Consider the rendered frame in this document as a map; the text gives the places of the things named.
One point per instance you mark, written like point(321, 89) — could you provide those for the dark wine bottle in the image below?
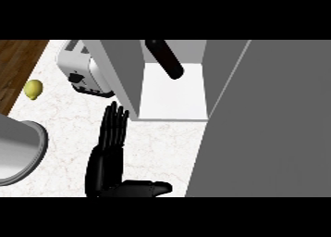
point(166, 60)

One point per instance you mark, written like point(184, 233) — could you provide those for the dark grey cabinet door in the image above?
point(272, 123)

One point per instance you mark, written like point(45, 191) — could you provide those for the white toaster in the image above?
point(79, 66)

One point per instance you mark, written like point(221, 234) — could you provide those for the grey open cabinet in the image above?
point(174, 95)

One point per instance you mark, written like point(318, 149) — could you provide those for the grey cylindrical pot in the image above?
point(11, 151)

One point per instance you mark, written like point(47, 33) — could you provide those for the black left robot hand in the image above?
point(110, 160)

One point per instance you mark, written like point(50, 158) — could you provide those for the yellow lemon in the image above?
point(33, 89)

